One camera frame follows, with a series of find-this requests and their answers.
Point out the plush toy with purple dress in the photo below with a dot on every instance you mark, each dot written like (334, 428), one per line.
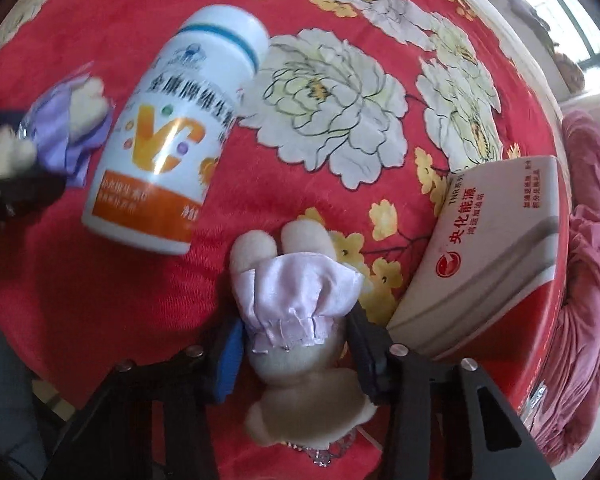
(55, 130)

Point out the white vitamin bottle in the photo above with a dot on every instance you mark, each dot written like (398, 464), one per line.
(170, 135)

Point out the person's right leg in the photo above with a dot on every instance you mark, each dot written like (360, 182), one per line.
(0, 360)

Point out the red floral blanket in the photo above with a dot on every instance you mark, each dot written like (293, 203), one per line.
(105, 0)

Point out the window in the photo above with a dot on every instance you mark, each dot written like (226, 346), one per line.
(575, 15)

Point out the brown patterned cloth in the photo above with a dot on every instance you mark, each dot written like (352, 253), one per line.
(569, 72)

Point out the plush toy with pink dress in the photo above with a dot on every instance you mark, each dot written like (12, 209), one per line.
(290, 280)

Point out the red and white box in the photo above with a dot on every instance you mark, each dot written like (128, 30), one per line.
(480, 260)

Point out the pink quilt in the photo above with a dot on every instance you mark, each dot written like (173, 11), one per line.
(590, 260)

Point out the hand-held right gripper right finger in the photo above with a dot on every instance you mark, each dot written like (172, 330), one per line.
(365, 360)

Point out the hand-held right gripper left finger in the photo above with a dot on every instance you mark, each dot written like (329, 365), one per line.
(227, 365)

